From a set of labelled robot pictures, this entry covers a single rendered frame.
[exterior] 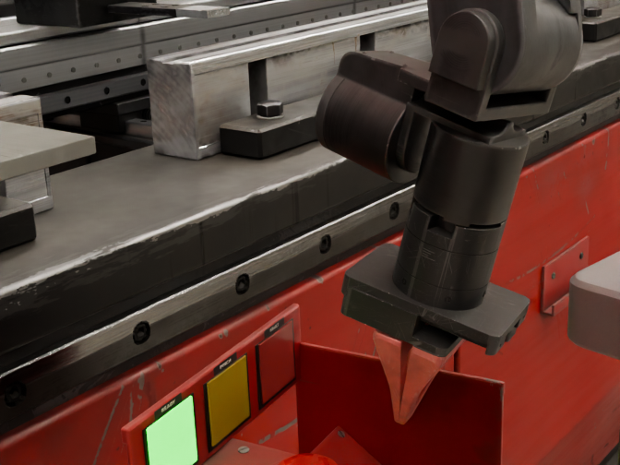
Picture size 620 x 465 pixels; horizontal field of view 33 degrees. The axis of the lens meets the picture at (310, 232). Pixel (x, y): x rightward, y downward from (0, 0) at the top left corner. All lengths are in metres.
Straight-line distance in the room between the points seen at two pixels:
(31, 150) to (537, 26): 0.27
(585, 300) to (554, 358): 1.31
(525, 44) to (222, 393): 0.29
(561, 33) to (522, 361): 0.91
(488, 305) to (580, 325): 0.39
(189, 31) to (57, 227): 0.57
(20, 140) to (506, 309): 0.30
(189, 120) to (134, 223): 0.20
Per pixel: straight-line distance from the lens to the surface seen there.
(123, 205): 0.89
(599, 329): 0.24
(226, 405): 0.68
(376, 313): 0.63
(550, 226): 1.45
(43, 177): 0.89
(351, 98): 0.63
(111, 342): 0.81
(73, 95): 1.24
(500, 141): 0.59
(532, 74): 0.57
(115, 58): 1.28
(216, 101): 1.03
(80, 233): 0.83
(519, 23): 0.55
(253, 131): 1.00
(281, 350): 0.73
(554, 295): 1.49
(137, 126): 1.29
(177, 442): 0.64
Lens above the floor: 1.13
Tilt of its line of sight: 19 degrees down
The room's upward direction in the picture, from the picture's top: 2 degrees counter-clockwise
